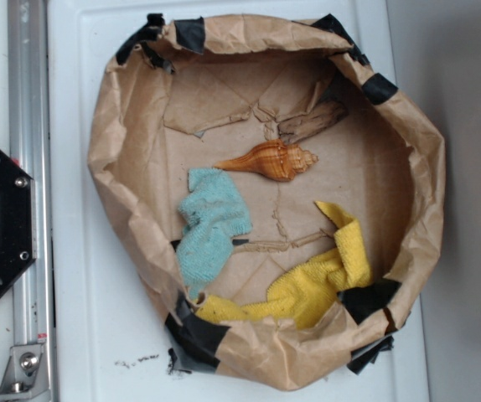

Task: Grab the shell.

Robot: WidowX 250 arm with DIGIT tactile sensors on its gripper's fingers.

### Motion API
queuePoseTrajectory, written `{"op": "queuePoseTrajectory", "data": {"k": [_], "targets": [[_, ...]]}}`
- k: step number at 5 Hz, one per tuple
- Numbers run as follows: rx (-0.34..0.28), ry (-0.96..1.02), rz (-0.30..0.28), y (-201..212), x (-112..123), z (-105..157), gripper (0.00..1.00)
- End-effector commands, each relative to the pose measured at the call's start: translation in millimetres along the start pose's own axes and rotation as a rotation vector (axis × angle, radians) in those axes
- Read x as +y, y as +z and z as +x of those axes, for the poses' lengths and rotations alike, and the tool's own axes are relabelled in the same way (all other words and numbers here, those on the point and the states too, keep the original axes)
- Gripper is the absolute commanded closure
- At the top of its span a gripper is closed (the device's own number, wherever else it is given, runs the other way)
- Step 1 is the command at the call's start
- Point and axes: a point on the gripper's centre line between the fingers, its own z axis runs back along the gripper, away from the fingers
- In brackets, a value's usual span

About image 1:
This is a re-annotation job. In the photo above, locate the aluminium extrusion rail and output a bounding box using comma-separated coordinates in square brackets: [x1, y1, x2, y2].
[8, 1, 59, 401]

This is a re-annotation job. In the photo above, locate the white plastic tray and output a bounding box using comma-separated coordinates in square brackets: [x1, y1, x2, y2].
[47, 1, 429, 401]

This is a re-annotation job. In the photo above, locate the brown paper bag bin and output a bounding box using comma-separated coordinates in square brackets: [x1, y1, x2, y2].
[88, 14, 446, 390]

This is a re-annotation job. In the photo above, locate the yellow microfiber cloth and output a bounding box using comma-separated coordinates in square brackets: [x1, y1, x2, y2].
[196, 201, 373, 329]

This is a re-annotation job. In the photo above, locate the light blue terry cloth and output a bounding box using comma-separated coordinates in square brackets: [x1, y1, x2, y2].
[176, 168, 252, 299]

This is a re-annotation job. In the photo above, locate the brown driftwood piece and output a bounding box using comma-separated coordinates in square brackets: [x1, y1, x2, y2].
[277, 100, 349, 145]

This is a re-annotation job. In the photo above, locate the metal corner bracket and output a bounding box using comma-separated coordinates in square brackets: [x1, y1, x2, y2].
[0, 344, 51, 402]

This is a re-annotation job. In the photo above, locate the orange spiral sea shell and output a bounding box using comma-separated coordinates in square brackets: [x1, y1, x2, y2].
[214, 139, 318, 182]

